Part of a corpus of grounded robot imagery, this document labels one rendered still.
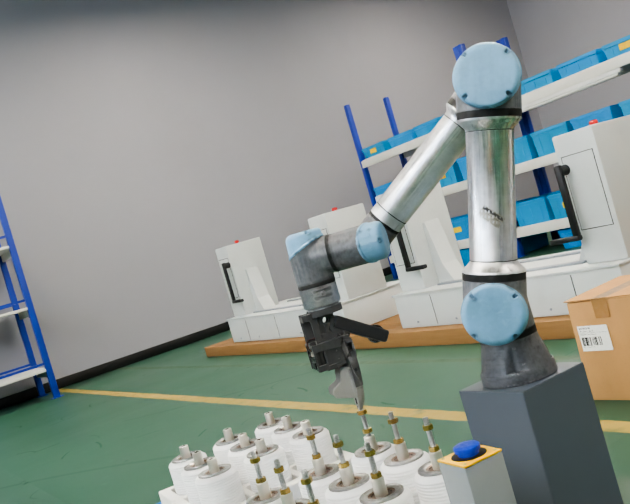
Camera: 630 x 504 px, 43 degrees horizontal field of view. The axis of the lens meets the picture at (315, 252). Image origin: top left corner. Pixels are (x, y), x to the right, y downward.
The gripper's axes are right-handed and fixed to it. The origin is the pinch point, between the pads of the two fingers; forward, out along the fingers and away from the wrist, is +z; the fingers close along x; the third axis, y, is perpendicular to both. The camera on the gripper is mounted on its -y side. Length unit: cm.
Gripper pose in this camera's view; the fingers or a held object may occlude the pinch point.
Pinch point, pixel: (361, 401)
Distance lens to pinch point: 159.0
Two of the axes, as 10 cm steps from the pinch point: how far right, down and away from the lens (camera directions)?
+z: 2.8, 9.6, 0.2
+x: 2.0, -0.4, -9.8
